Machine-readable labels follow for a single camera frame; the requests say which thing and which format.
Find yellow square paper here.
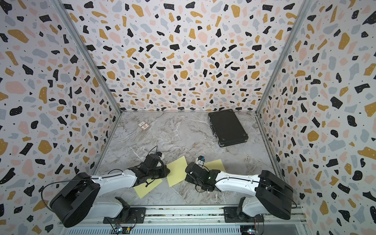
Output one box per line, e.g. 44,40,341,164
204,159,226,172
167,156,188,187
133,179,163,198

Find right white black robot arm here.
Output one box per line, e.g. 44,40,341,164
185,162,296,220

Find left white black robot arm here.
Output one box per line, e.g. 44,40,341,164
45,152,170,228

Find small pink white card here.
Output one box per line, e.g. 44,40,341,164
138,121,150,131

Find black hard case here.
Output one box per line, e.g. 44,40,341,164
208,109,249,147

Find small green circuit board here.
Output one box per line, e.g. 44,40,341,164
115,225,133,235

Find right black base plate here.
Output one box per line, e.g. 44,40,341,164
223,207,264,223

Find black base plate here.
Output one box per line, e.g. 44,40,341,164
223,207,264,223
103,207,146,224

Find aluminium mounting rail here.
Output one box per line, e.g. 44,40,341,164
58,205,309,235

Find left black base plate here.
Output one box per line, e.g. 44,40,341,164
103,207,146,224

